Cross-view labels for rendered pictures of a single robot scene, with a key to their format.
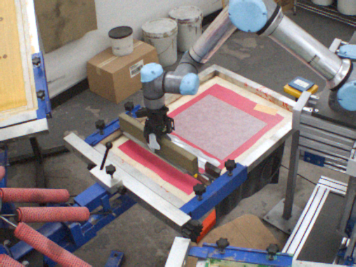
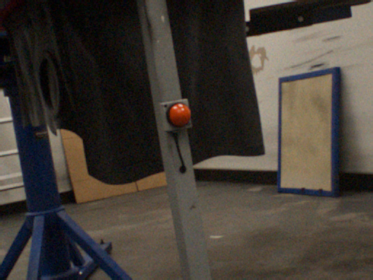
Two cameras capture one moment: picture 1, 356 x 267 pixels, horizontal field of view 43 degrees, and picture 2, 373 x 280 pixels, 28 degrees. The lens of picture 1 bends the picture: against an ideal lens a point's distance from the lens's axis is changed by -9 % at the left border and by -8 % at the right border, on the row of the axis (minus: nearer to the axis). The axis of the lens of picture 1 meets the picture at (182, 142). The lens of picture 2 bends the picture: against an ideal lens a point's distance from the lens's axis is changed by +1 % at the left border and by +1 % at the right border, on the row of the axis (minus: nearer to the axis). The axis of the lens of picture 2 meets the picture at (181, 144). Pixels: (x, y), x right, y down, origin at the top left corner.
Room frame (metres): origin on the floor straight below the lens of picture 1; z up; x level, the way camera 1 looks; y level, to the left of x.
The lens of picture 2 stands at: (2.31, -1.82, 0.67)
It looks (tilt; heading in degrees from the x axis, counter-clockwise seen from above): 3 degrees down; 108
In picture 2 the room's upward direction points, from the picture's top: 9 degrees counter-clockwise
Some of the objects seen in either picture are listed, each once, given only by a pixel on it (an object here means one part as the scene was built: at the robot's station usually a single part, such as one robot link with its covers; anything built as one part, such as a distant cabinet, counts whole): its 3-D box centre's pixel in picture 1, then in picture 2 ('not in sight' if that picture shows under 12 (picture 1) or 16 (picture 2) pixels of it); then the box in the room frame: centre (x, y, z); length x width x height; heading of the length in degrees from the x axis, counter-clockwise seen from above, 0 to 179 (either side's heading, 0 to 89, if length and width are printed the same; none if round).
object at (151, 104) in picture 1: (155, 98); not in sight; (1.42, 0.08, 1.27); 0.08 x 0.08 x 0.05
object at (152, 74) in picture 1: (153, 81); not in sight; (1.41, 0.08, 1.35); 0.09 x 0.08 x 0.11; 72
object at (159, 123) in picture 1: (157, 118); not in sight; (1.41, 0.08, 1.19); 0.09 x 0.08 x 0.12; 42
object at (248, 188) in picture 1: (246, 173); (49, 73); (1.50, -0.26, 0.79); 0.46 x 0.09 x 0.33; 132
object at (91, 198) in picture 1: (96, 194); not in sight; (1.23, 0.32, 1.02); 0.17 x 0.06 x 0.05; 132
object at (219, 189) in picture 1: (215, 191); not in sight; (1.24, -0.10, 0.97); 0.30 x 0.05 x 0.07; 132
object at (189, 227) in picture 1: (189, 228); not in sight; (1.04, 0.00, 1.02); 0.07 x 0.06 x 0.07; 132
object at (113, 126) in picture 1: (117, 129); not in sight; (1.65, 0.27, 0.97); 0.30 x 0.05 x 0.07; 132
